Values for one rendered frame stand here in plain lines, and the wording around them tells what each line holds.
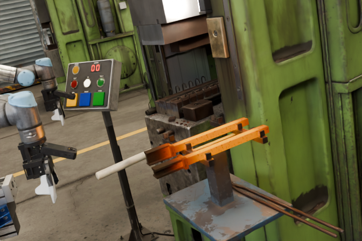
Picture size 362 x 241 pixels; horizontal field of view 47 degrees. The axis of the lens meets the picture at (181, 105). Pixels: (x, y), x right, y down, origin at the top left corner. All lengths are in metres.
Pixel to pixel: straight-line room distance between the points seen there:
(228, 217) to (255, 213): 0.09
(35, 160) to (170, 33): 0.86
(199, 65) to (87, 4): 4.58
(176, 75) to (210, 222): 1.03
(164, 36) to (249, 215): 0.88
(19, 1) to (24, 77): 7.84
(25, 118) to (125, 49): 5.61
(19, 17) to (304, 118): 8.39
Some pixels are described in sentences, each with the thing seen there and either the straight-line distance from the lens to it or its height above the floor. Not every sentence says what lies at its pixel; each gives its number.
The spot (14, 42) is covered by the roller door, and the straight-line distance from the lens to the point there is 9.83.
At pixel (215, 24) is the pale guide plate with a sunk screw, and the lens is 1.76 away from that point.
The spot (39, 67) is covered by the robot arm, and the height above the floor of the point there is 1.25.
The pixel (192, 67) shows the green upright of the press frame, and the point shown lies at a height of 1.07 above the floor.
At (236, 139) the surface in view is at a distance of 1.32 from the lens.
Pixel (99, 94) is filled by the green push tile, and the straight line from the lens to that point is 2.30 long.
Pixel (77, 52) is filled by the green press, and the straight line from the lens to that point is 6.88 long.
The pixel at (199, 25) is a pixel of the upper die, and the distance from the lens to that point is 2.00.
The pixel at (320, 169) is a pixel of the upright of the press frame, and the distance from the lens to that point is 2.18.
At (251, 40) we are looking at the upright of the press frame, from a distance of 1.66.
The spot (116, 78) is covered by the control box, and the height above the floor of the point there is 1.09.
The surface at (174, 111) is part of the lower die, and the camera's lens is 1.97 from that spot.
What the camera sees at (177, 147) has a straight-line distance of 1.36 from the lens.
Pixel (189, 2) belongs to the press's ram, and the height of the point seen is 1.43.
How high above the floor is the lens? 1.51
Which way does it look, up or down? 16 degrees down
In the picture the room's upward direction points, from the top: 11 degrees counter-clockwise
